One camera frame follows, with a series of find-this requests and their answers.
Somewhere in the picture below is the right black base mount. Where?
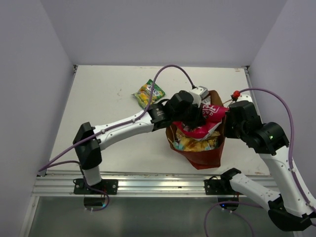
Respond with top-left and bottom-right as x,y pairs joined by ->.
204,176 -> 236,195

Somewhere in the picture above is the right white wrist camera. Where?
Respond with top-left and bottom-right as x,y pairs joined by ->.
231,90 -> 253,104

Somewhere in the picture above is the pink REAL chips bag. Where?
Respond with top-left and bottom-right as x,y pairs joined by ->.
173,104 -> 229,141

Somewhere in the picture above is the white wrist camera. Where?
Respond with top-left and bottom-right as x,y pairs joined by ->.
231,90 -> 253,104
189,86 -> 208,107

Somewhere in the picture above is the aluminium mounting rail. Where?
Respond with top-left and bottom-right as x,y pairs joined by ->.
32,172 -> 279,198

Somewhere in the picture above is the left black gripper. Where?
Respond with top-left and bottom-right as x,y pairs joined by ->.
173,100 -> 205,128

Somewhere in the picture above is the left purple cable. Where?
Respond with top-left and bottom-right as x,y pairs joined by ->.
38,64 -> 197,173

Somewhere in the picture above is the red brown paper bag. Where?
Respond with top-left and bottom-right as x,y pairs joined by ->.
166,90 -> 225,170

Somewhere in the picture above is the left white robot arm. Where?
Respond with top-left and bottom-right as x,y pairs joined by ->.
73,86 -> 208,194

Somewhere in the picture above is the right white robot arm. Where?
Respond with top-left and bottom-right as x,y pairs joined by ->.
220,101 -> 316,232

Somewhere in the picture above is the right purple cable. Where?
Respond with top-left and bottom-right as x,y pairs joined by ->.
204,88 -> 316,237

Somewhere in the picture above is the purple cable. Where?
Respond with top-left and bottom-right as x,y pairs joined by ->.
38,64 -> 197,173
204,88 -> 316,237

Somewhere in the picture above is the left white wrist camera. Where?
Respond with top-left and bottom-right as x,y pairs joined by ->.
189,86 -> 208,107

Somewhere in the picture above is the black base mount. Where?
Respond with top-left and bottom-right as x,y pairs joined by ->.
204,176 -> 236,195
73,178 -> 119,195

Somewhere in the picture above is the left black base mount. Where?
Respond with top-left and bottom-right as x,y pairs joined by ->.
73,178 -> 119,195

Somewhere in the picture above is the tan kettle chips bag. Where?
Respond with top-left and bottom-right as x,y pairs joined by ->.
173,130 -> 220,152

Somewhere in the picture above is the green Fox's candy bag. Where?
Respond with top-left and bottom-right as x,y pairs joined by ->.
132,79 -> 165,109

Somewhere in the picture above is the brown white chips bag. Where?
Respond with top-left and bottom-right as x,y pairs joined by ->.
201,95 -> 211,105

